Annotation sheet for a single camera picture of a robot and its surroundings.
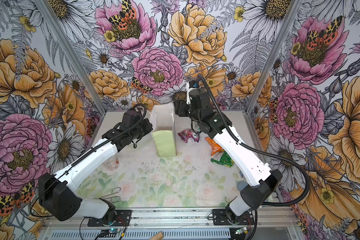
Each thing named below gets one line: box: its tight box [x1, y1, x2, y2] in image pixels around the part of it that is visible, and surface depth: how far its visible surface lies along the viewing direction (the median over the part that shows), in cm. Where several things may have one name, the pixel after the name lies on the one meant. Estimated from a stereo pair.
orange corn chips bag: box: [205, 137, 225, 157], surface depth 98 cm
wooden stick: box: [149, 231, 164, 240], surface depth 70 cm
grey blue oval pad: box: [237, 180, 248, 192], surface depth 85 cm
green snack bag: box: [210, 150, 235, 168], surface depth 92 cm
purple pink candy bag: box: [177, 128, 200, 143], surface depth 102 cm
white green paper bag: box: [150, 103, 177, 158], surface depth 87 cm
